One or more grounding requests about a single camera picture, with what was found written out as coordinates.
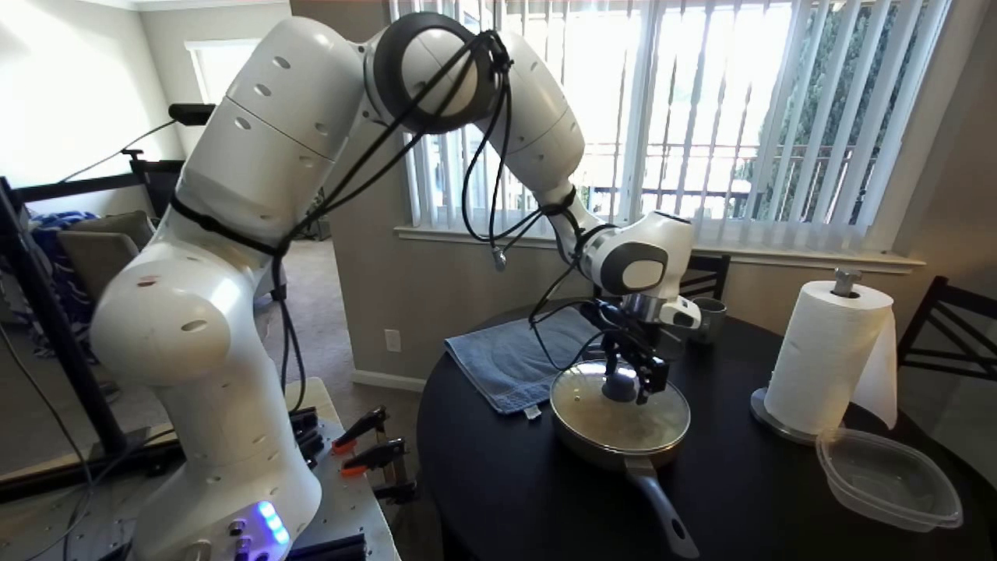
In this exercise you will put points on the glass lid with grey knob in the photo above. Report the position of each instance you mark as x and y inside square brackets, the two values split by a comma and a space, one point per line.
[613, 426]

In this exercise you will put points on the clear plastic container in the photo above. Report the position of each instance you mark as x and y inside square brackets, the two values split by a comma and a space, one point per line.
[889, 480]

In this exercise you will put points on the white vertical window blinds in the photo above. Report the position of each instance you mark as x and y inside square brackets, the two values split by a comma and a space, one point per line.
[765, 124]

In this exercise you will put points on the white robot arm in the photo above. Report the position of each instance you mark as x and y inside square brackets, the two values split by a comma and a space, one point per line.
[269, 164]

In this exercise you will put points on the white wall outlet plate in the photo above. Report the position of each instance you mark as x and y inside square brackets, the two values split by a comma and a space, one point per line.
[395, 340]

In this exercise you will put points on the blue towel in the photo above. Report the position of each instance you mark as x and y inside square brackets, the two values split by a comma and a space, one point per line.
[514, 363]

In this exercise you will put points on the round black table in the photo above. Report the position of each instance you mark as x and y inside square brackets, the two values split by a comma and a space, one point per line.
[509, 490]

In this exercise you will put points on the grey pan with handle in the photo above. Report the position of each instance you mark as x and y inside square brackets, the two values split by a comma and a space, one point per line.
[644, 471]

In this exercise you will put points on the paper towel roll on holder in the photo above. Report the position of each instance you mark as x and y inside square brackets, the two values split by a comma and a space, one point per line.
[840, 349]

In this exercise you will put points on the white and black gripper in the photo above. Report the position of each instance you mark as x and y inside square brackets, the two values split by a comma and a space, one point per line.
[639, 325]

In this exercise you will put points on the dark wooden chair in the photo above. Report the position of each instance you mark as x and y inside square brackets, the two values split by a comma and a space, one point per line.
[948, 333]

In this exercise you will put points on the black clamp with orange tips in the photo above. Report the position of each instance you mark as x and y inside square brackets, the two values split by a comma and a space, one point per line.
[366, 443]

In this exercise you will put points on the black metal stand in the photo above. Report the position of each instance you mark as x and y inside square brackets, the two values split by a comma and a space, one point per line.
[115, 449]

